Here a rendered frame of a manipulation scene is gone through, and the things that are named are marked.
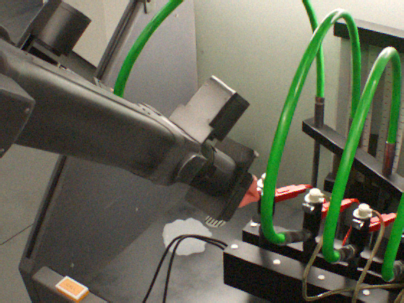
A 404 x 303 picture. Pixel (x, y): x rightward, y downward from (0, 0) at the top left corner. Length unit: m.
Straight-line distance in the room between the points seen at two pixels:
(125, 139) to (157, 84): 0.62
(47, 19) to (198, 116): 0.23
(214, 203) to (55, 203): 0.32
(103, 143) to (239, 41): 0.69
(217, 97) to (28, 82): 0.35
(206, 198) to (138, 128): 0.28
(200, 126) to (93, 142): 0.23
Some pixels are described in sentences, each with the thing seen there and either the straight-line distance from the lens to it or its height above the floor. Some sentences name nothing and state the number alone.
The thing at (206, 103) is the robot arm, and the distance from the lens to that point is 0.64.
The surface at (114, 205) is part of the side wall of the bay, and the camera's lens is 1.08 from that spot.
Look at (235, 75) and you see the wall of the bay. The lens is 1.15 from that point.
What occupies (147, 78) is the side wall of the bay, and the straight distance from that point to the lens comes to 1.06.
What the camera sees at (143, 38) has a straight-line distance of 0.72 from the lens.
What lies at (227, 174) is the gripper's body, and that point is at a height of 1.19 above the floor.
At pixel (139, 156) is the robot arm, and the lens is 0.52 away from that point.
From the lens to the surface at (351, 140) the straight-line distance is 0.61.
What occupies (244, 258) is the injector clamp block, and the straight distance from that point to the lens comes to 0.90.
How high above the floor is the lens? 1.60
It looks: 33 degrees down
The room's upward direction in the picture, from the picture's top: 3 degrees counter-clockwise
